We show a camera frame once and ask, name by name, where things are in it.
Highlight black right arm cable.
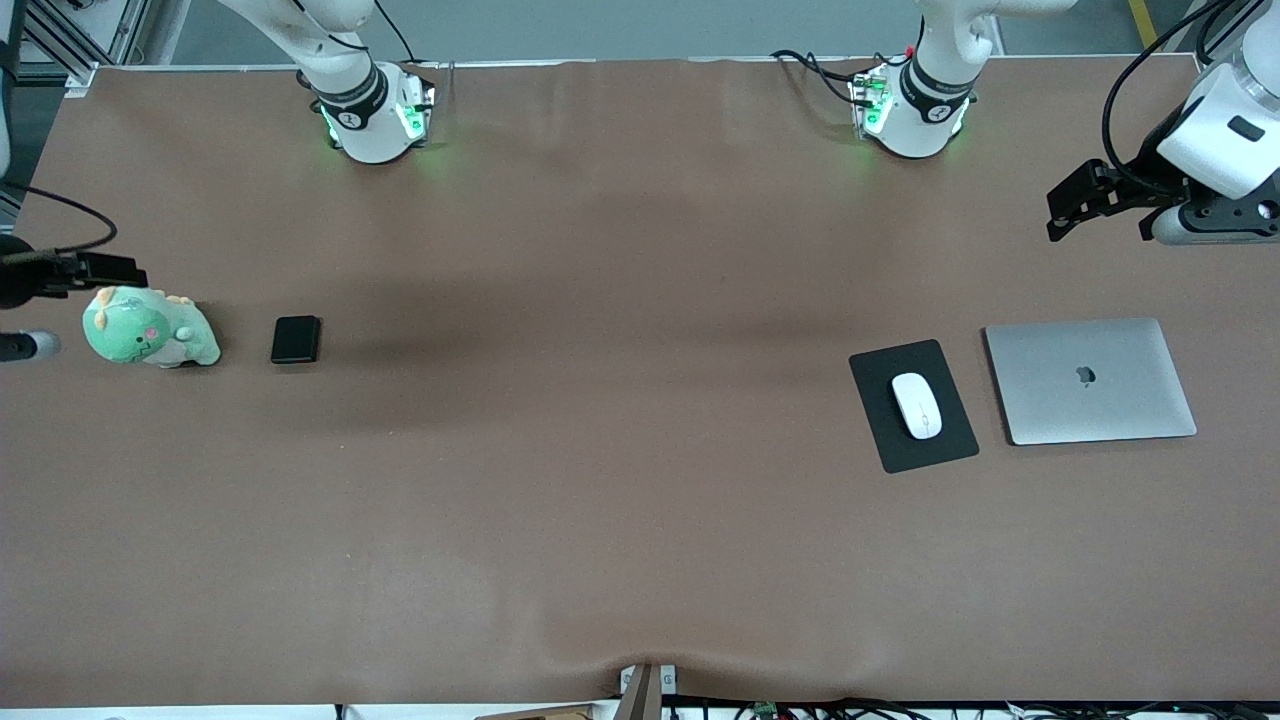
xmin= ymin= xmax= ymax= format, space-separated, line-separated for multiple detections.
xmin=0 ymin=183 xmax=119 ymax=256

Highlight black left base cables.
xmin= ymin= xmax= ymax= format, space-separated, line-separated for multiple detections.
xmin=772 ymin=48 xmax=881 ymax=106

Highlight brown table cover sheet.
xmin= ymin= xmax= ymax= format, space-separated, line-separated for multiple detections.
xmin=0 ymin=55 xmax=1280 ymax=706

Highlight black mouse pad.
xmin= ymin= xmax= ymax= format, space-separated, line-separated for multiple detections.
xmin=849 ymin=339 xmax=980 ymax=474

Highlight white computer mouse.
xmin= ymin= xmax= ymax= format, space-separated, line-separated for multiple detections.
xmin=892 ymin=373 xmax=944 ymax=441

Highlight green dinosaur plush toy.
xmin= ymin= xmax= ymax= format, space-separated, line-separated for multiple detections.
xmin=82 ymin=285 xmax=222 ymax=369

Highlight black right base cable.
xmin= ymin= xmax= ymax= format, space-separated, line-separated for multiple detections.
xmin=375 ymin=0 xmax=421 ymax=63

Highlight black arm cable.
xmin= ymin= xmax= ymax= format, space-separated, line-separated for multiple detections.
xmin=0 ymin=183 xmax=119 ymax=256
xmin=1103 ymin=0 xmax=1246 ymax=191

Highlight aluminium frame profile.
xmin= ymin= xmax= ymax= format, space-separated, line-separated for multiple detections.
xmin=1195 ymin=0 xmax=1280 ymax=76
xmin=20 ymin=0 xmax=151 ymax=96

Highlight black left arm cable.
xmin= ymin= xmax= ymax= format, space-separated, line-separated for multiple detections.
xmin=1103 ymin=0 xmax=1246 ymax=191

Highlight silver apple laptop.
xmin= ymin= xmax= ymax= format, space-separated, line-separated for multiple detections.
xmin=983 ymin=318 xmax=1198 ymax=447

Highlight metal clamp bracket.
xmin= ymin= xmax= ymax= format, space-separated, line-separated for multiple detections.
xmin=618 ymin=663 xmax=678 ymax=698

